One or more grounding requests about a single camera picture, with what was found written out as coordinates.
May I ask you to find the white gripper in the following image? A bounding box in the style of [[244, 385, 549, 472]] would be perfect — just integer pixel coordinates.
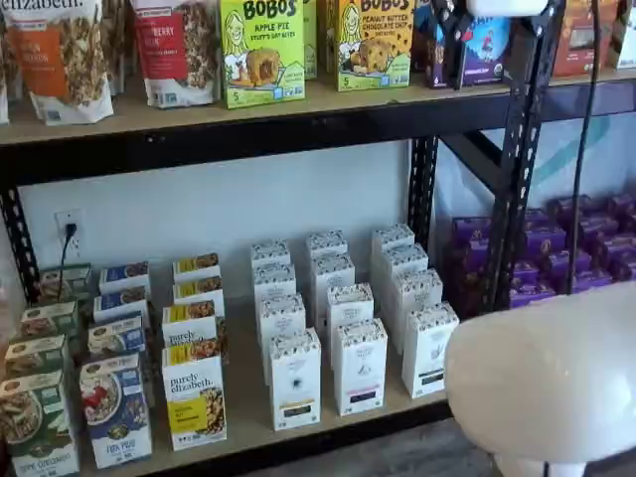
[[430, 0, 548, 91]]

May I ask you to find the purple chocolate chip snack box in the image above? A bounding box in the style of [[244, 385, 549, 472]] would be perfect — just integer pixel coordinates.
[[425, 0, 514, 91]]

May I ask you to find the orange brown snack box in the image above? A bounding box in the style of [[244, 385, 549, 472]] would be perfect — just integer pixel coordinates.
[[552, 0, 621, 80]]

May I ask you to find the wooden shelf board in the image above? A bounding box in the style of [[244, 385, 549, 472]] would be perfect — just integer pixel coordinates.
[[546, 67, 636, 89], [74, 233, 461, 473], [0, 64, 513, 146]]

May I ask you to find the green Bobo's apple pie box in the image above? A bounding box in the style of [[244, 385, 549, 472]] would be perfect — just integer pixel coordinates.
[[302, 0, 319, 81], [219, 0, 308, 110]]

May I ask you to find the white snack box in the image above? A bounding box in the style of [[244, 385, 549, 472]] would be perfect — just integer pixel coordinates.
[[613, 0, 636, 72]]

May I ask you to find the white tea box pale strip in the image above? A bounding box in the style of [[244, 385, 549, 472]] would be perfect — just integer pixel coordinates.
[[381, 242, 430, 299], [370, 223, 416, 269], [391, 268, 444, 339], [399, 301, 461, 400]]

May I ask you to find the white tea box pink strip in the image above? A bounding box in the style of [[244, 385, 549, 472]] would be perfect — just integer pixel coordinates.
[[325, 282, 376, 344], [331, 317, 390, 417], [304, 230, 350, 262], [311, 252, 357, 319]]

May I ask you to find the white yellow purely elizabeth box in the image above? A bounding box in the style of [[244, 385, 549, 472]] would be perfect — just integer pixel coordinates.
[[172, 275, 227, 312], [161, 300, 224, 349], [161, 337, 229, 452], [172, 252, 222, 285]]

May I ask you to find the green cereal box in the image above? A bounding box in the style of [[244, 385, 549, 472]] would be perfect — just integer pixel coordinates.
[[38, 262, 94, 305], [4, 335, 69, 382], [0, 370, 80, 477], [19, 300, 80, 344]]

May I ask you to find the red label granola bag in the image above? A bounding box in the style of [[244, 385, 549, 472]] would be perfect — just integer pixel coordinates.
[[129, 0, 221, 109]]

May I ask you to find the white granola bag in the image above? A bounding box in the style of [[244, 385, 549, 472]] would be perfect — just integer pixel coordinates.
[[0, 19, 11, 125], [101, 0, 133, 96]]

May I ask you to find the orange label granola bag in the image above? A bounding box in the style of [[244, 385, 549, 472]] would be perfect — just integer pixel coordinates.
[[0, 0, 116, 126]]

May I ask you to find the black metal shelf frame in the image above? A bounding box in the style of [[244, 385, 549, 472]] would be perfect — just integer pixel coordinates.
[[0, 111, 504, 477], [489, 0, 636, 312]]

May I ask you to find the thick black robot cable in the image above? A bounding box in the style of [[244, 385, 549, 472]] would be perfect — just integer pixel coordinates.
[[542, 0, 605, 477]]

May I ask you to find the black plug with cord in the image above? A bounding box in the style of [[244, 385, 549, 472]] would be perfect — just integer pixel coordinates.
[[59, 223, 79, 302]]

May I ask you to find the white wall outlet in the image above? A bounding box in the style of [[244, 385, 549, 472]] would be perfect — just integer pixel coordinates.
[[54, 208, 85, 255]]

